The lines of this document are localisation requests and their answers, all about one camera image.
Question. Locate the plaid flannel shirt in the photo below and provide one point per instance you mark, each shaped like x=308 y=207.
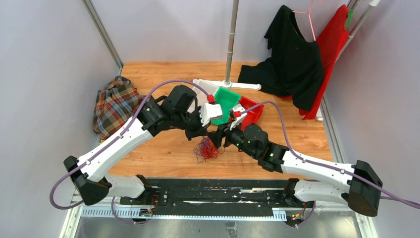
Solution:
x=115 y=104

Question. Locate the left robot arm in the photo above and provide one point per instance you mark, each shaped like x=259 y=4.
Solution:
x=179 y=110

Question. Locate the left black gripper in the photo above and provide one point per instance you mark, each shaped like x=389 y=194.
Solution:
x=200 y=131

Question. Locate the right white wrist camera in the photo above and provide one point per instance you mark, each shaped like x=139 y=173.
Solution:
x=237 y=113

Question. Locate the aluminium frame rail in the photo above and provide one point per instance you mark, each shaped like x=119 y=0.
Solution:
x=96 y=19

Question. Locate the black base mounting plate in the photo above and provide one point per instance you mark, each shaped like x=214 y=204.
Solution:
x=206 y=197

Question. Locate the white plastic bin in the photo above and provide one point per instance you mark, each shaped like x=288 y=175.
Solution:
x=201 y=96

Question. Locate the green clothes hanger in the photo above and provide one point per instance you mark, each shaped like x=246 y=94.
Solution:
x=349 y=18

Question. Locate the green plastic bin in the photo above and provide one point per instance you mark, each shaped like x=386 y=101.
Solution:
x=227 y=100

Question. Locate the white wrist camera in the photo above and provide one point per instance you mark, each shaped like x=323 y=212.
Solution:
x=237 y=113
x=209 y=112

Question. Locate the red plastic bin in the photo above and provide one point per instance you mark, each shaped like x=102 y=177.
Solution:
x=253 y=115

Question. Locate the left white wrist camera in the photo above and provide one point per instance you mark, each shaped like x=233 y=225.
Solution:
x=209 y=112

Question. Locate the white garment rack stand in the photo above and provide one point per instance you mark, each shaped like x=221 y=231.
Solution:
x=227 y=82

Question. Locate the pink clothes hanger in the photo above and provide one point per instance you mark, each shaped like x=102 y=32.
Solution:
x=308 y=14

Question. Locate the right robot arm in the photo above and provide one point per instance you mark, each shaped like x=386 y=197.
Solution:
x=357 y=186

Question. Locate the black t-shirt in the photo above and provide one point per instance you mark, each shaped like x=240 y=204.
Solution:
x=294 y=68

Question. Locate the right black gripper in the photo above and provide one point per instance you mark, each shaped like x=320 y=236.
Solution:
x=223 y=131

